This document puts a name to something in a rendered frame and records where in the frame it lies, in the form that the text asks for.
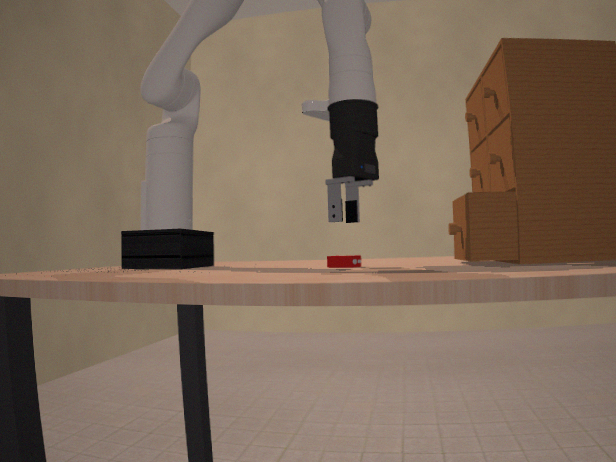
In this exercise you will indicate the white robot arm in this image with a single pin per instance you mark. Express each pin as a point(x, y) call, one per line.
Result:
point(167, 192)

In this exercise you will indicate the brown wooden chest of drawers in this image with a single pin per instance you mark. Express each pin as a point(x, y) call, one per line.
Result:
point(562, 109)

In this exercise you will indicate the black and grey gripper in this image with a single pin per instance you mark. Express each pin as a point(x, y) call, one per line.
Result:
point(352, 113)

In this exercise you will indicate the red 9v battery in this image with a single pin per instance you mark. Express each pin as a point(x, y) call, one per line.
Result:
point(343, 261)

